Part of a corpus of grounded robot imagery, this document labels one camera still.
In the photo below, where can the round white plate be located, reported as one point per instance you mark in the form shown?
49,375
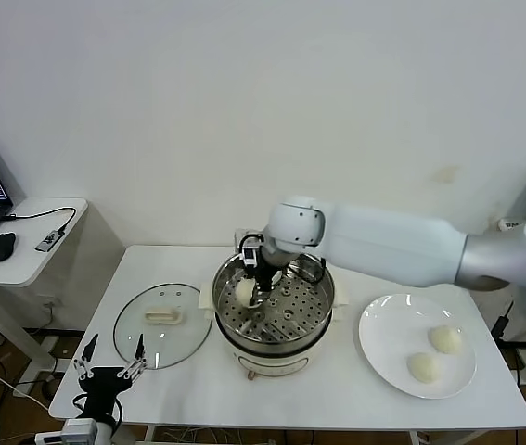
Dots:
392,343

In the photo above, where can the cream electric cooking pot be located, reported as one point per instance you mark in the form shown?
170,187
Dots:
272,364

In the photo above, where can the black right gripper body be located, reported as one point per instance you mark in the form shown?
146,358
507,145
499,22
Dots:
269,266

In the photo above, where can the white wall socket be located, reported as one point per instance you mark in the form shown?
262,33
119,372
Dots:
53,303

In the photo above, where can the round glass pot lid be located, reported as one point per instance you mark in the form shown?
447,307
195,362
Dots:
165,316

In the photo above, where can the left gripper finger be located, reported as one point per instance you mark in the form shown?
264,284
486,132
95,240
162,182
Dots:
136,366
84,366

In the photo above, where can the black computer mouse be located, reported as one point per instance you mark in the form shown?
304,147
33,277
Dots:
0,247

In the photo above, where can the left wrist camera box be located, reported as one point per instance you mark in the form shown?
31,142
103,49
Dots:
79,433

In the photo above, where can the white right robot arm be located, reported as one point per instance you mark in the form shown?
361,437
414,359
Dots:
383,245

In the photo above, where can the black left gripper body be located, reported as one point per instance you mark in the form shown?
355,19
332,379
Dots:
102,385

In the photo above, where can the white steamed baozi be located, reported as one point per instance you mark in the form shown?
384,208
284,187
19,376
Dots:
244,293
424,367
445,339

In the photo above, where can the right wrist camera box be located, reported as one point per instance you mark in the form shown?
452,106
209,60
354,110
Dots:
249,256

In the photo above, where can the small grey usb hub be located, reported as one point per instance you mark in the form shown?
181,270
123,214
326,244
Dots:
50,240

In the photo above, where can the white rounded side table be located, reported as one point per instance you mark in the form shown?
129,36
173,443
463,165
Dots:
26,258

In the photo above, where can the small white printed label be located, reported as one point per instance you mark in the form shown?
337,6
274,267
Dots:
512,225

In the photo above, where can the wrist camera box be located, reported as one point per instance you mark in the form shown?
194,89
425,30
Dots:
79,433
249,256

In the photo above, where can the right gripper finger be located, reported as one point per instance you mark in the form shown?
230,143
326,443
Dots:
265,289

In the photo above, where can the perforated steel steamer basket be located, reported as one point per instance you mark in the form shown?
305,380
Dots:
299,301

